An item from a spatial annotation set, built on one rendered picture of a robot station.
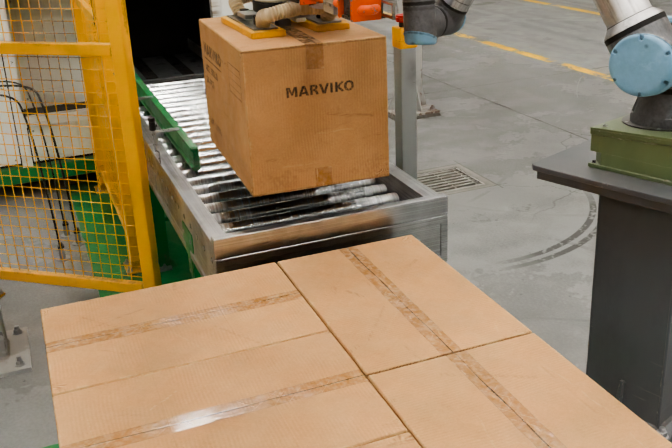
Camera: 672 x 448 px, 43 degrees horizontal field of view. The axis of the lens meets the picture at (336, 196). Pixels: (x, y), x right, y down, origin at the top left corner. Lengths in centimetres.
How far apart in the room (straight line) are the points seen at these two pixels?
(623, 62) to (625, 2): 14
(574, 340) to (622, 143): 94
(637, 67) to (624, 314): 73
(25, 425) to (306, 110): 127
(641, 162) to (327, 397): 102
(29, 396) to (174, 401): 122
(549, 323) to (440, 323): 118
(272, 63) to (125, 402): 95
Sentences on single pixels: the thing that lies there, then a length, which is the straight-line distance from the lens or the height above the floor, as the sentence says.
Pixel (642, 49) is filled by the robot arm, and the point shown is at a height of 109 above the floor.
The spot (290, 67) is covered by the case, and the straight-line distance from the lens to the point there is 223.
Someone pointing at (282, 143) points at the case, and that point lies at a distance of 228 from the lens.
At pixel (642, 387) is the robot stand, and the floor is 13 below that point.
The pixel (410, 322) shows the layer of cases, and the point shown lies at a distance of 193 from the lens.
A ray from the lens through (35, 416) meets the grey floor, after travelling 279.
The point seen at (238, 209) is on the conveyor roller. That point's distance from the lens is 260.
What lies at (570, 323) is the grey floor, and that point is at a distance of 308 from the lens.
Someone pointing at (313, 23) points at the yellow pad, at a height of 110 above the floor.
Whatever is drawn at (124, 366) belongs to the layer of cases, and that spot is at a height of 54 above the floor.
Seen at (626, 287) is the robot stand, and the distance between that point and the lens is 243.
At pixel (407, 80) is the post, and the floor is 82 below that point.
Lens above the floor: 149
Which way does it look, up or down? 21 degrees down
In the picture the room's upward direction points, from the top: 3 degrees counter-clockwise
